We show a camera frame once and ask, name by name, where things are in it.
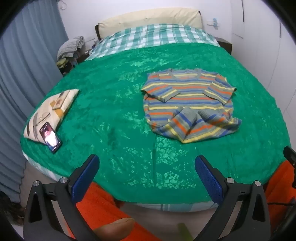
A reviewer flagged striped knit shirt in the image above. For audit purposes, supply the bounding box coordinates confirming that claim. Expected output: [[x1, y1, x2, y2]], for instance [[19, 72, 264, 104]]
[[141, 68, 242, 144]]

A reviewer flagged cluttered dark bedside table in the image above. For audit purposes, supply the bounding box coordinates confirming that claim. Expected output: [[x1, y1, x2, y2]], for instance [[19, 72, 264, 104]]
[[57, 52, 93, 77]]

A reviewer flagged pile of striped cloths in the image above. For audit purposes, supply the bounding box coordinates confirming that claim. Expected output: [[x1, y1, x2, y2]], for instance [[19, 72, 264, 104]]
[[57, 36, 85, 61]]

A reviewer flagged cream padded headboard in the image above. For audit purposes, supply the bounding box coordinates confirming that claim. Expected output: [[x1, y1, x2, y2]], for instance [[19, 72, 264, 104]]
[[95, 8, 204, 42]]

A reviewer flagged patterned cream pillow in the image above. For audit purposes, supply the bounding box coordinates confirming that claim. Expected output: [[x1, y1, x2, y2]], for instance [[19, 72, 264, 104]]
[[23, 89, 80, 146]]

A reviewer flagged person's left hand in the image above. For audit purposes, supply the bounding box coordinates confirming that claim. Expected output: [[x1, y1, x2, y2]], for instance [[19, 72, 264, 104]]
[[92, 218, 135, 241]]

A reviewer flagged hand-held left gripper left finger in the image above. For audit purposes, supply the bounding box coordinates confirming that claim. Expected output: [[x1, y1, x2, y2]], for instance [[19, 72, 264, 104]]
[[23, 154, 100, 241]]

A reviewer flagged black smartphone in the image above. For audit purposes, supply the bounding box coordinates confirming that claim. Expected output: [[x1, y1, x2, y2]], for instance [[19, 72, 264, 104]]
[[39, 122, 62, 154]]

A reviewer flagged blue wall fixture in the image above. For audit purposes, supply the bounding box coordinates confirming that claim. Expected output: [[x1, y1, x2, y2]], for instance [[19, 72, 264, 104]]
[[207, 18, 219, 30]]

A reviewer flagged green patterned blanket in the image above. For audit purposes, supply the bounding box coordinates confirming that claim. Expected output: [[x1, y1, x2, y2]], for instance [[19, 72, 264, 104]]
[[20, 43, 290, 205]]

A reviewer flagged green checkered bedsheet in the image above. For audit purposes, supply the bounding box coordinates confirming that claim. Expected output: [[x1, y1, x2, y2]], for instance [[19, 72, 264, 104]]
[[84, 24, 220, 61]]

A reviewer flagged dark wooden bedside table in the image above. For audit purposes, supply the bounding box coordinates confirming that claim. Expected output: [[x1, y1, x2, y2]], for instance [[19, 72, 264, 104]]
[[216, 37, 232, 55]]

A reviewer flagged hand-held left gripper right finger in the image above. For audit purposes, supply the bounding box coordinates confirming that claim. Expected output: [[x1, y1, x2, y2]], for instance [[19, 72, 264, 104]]
[[195, 155, 271, 241]]

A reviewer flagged grey-blue curtain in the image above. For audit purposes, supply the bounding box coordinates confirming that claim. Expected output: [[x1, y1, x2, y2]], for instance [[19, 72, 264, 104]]
[[0, 5, 70, 197]]

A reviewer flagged white wardrobe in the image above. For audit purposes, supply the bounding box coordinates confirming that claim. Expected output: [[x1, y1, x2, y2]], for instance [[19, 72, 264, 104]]
[[231, 0, 296, 116]]

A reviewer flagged person's orange clothing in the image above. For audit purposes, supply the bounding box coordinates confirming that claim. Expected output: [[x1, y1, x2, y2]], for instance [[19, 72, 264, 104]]
[[74, 160, 296, 241]]

